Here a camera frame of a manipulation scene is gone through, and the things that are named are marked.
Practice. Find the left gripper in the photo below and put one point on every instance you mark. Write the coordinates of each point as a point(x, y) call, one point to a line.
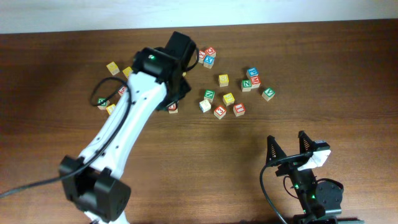
point(184, 88)

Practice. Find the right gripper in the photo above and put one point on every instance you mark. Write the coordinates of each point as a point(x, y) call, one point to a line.
point(278, 152)

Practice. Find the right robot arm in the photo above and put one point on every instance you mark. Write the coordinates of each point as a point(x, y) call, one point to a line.
point(320, 199)

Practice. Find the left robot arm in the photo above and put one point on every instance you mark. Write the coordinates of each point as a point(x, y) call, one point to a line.
point(92, 180)

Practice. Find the red U block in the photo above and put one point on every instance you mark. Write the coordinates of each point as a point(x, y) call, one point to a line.
point(173, 108)

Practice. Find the white blue-edged block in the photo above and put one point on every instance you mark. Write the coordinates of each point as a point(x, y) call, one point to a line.
point(205, 106)

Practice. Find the green N block centre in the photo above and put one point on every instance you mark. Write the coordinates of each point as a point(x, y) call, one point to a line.
point(209, 95)

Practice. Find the green n block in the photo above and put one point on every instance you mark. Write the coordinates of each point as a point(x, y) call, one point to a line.
point(209, 95)
point(246, 85)

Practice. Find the blue X block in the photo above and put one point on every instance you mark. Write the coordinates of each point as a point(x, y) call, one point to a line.
point(208, 61)

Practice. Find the red Y block top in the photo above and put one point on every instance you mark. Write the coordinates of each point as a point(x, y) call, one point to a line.
point(201, 56)

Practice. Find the yellow block upper right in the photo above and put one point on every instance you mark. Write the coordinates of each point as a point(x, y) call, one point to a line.
point(223, 80)

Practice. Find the red 3 block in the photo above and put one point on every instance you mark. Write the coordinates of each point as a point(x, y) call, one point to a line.
point(220, 112)

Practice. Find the red Q block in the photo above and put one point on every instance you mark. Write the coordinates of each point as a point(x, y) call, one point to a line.
point(210, 51)

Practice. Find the yellow block centre right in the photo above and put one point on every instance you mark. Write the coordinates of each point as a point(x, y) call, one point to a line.
point(228, 99)

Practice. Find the red 6 block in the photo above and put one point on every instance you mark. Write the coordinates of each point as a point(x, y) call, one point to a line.
point(122, 90)

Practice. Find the yellow block beside E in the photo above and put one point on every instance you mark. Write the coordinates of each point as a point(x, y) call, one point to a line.
point(127, 72)

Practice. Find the green V block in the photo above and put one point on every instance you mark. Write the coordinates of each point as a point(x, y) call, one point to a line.
point(268, 94)

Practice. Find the red I block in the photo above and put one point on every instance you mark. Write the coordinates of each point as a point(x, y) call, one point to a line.
point(239, 109)

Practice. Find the yellow block far left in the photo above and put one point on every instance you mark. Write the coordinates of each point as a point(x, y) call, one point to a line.
point(113, 68)

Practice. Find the yellow block above B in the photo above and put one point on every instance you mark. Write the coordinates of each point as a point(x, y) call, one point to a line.
point(110, 108)

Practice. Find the green N block right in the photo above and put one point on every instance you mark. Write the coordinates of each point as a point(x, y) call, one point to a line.
point(246, 85)

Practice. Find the green B block left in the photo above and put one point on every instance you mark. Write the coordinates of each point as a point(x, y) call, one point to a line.
point(102, 103)

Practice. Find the red M block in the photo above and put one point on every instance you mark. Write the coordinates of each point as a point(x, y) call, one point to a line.
point(255, 82)

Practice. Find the blue P block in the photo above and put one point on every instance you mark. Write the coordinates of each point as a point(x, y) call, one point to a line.
point(252, 72)

